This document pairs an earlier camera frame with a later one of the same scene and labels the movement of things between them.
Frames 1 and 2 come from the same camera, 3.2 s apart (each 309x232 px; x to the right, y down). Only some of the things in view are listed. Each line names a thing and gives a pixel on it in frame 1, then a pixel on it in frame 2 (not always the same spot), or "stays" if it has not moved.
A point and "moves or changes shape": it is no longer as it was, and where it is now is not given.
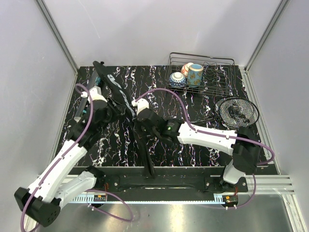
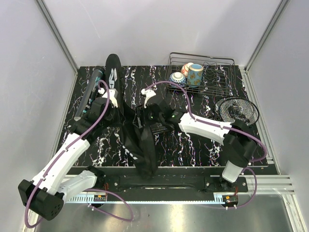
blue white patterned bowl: [177, 79] stays
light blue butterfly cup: [195, 74] stays
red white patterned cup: [185, 68] stays
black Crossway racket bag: [137, 136] moves or changes shape
